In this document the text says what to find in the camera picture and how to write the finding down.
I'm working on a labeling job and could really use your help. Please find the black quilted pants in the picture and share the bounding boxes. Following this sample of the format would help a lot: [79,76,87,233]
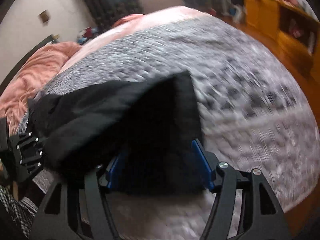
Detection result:
[27,71,203,196]

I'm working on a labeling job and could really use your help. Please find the checkered shirt sleeve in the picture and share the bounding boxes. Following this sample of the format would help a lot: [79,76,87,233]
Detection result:
[1,186,38,239]

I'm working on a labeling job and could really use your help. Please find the orange wooden cabinet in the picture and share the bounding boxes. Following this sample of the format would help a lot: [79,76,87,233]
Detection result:
[244,0,319,82]

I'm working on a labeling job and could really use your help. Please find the small wall switch box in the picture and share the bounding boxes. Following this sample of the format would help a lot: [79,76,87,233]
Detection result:
[39,10,50,24]

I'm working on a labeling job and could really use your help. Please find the pink pillow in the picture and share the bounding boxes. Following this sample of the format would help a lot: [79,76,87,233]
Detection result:
[112,14,145,28]

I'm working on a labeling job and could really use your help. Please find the cluttered nightstand items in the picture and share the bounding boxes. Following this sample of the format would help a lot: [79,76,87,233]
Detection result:
[76,27,99,45]

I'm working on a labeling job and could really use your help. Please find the black bed headboard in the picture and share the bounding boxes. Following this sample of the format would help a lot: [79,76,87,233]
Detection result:
[0,35,60,95]

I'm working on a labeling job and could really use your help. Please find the pink fleece blanket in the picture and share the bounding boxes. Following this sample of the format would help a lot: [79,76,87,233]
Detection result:
[1,42,81,135]

